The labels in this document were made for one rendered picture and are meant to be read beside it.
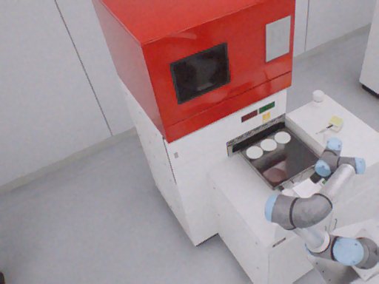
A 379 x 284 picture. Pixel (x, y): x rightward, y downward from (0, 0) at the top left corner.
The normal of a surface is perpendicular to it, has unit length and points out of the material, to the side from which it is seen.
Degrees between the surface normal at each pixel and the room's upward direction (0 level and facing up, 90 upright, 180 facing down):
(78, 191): 0
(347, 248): 37
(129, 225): 0
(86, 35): 90
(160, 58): 90
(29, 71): 90
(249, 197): 0
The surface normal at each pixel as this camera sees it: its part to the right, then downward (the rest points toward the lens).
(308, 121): -0.05, -0.69
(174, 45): 0.55, 0.58
